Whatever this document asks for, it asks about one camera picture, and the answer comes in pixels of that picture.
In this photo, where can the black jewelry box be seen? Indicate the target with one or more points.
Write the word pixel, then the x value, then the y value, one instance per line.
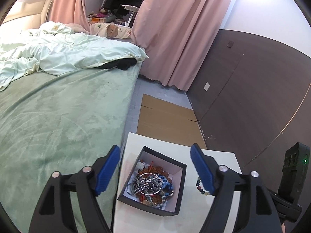
pixel 150 161

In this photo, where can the silver bangle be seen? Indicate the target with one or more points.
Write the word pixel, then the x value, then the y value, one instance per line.
pixel 147 184

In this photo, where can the white crumpled duvet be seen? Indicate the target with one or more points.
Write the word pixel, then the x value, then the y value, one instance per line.
pixel 56 49

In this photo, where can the patterned pillow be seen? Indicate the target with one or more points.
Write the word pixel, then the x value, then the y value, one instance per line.
pixel 110 30

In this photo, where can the pink curtain right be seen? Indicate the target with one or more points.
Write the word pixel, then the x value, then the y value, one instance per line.
pixel 176 36

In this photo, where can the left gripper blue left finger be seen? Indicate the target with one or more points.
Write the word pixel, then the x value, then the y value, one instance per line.
pixel 54 212

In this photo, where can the green bed blanket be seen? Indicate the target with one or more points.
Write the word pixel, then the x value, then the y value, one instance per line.
pixel 58 123

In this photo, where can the flat cardboard sheet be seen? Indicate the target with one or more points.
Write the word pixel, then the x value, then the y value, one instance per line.
pixel 169 122

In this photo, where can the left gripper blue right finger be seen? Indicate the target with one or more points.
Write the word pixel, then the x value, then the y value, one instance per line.
pixel 256 211

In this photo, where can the black garment on bed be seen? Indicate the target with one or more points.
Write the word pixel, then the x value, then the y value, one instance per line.
pixel 122 64

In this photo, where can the white wall socket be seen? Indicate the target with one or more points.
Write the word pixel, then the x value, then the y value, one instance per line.
pixel 206 86

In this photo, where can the pink curtain left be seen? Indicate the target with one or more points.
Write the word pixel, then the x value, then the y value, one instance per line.
pixel 69 12

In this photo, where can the blue knotted cord ornament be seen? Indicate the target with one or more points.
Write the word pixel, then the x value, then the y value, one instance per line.
pixel 166 186

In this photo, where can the pink curtain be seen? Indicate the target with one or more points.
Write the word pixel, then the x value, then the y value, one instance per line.
pixel 69 12
pixel 176 36

